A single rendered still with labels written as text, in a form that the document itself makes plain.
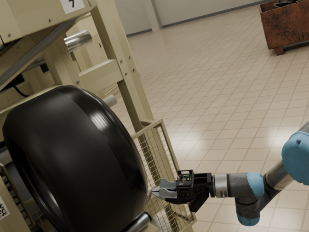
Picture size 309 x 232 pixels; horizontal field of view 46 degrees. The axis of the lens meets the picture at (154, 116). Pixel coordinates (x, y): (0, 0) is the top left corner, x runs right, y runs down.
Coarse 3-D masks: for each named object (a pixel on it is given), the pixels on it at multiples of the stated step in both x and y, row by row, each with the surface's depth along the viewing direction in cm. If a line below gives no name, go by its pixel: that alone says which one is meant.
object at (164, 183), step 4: (160, 180) 120; (164, 180) 120; (160, 184) 122; (164, 184) 122; (168, 184) 121; (172, 184) 121; (156, 188) 123; (168, 188) 122; (172, 188) 122; (176, 188) 122
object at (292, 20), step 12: (276, 0) 597; (288, 0) 541; (300, 0) 554; (264, 12) 533; (276, 12) 530; (288, 12) 526; (300, 12) 523; (264, 24) 540; (276, 24) 536; (288, 24) 532; (300, 24) 530; (276, 36) 544; (288, 36) 540; (300, 36) 537; (276, 48) 552
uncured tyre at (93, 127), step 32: (64, 96) 115; (96, 96) 120; (32, 128) 105; (64, 128) 106; (96, 128) 108; (32, 160) 106; (64, 160) 101; (96, 160) 105; (128, 160) 110; (32, 192) 140; (64, 192) 102; (96, 192) 104; (128, 192) 111; (64, 224) 140; (96, 224) 107; (128, 224) 124
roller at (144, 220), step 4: (144, 212) 133; (140, 216) 132; (144, 216) 132; (148, 216) 132; (136, 220) 130; (140, 220) 130; (144, 220) 131; (148, 220) 132; (132, 224) 129; (136, 224) 129; (140, 224) 130; (144, 224) 131; (124, 228) 128; (128, 228) 128; (132, 228) 128; (136, 228) 129; (140, 228) 130
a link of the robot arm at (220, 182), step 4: (216, 176) 115; (220, 176) 115; (224, 176) 115; (212, 180) 115; (216, 180) 114; (220, 180) 114; (224, 180) 113; (216, 184) 113; (220, 184) 113; (224, 184) 113; (216, 188) 113; (220, 188) 113; (224, 188) 113; (216, 192) 114; (220, 192) 113; (224, 192) 113; (216, 196) 115; (220, 196) 114; (224, 196) 113; (228, 196) 114
